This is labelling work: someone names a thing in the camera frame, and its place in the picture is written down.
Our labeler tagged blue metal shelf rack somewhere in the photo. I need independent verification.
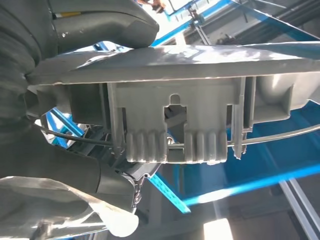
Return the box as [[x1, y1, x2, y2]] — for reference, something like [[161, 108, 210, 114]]
[[45, 0, 320, 215]]

